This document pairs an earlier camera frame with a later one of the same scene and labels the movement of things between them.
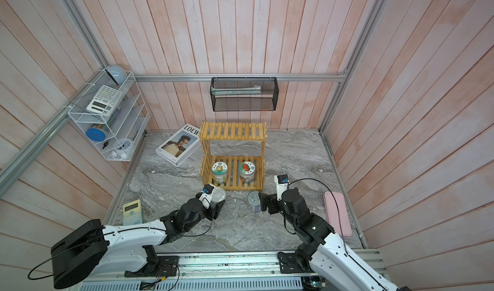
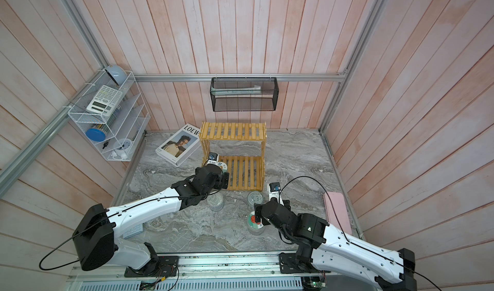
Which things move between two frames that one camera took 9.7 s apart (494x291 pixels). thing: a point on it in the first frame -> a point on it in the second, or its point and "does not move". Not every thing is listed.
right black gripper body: (276, 206) -> (258, 212)
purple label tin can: (253, 202) does not move
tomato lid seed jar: (247, 172) -> (253, 223)
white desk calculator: (105, 102) does not move
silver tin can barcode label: (219, 194) does not move
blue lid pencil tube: (96, 134) does not move
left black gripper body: (211, 213) -> (219, 184)
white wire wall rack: (112, 114) does not move
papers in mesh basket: (256, 89) does not move
